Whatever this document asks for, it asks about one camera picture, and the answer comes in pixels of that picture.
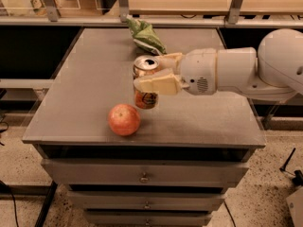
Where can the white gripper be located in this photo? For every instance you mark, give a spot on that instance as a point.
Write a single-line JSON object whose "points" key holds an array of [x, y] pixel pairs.
{"points": [[198, 69]]}

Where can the orange soda can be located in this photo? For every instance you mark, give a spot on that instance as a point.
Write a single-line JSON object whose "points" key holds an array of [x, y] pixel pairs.
{"points": [[143, 66]]}

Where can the red apple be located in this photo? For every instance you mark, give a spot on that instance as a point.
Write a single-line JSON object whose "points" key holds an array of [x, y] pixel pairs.
{"points": [[124, 119]]}

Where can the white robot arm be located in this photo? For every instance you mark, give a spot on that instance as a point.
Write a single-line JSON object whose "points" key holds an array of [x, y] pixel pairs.
{"points": [[271, 72]]}

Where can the green chip bag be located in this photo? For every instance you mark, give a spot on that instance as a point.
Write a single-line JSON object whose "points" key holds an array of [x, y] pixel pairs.
{"points": [[145, 37]]}

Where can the grey drawer cabinet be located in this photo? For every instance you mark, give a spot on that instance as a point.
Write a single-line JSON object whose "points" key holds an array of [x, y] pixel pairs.
{"points": [[71, 122]]}

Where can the middle drawer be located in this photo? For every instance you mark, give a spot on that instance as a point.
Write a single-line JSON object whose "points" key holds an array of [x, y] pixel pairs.
{"points": [[146, 201]]}

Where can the drawer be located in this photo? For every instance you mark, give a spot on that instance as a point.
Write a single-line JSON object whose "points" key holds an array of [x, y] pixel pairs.
{"points": [[142, 172], [146, 201], [146, 219]]}

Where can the top drawer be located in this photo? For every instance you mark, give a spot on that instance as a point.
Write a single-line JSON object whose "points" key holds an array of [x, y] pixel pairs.
{"points": [[142, 172]]}

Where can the bottom drawer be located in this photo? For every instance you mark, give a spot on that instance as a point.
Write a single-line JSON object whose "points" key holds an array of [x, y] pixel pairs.
{"points": [[146, 219]]}

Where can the white box right floor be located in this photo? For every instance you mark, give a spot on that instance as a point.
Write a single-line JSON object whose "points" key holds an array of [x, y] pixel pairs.
{"points": [[295, 204]]}

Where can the metal railing frame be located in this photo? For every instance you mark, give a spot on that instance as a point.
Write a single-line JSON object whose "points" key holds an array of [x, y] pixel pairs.
{"points": [[160, 13]]}

